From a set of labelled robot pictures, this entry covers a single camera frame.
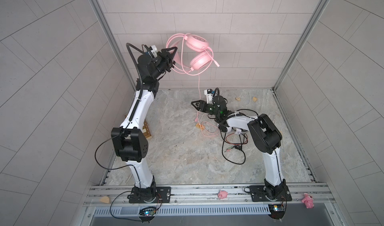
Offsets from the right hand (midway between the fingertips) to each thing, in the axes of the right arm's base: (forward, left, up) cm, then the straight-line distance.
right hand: (193, 104), depth 91 cm
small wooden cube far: (+12, -45, -12) cm, 48 cm away
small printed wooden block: (-9, -3, -11) cm, 15 cm away
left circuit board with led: (-51, +22, -11) cm, 57 cm away
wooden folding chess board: (-11, +30, -10) cm, 33 cm away
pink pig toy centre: (-46, -12, -13) cm, 49 cm away
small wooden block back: (+13, -33, -12) cm, 37 cm away
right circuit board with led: (-54, -36, -17) cm, 67 cm away
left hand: (+5, +3, +35) cm, 35 cm away
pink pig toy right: (-51, -51, -14) cm, 73 cm away
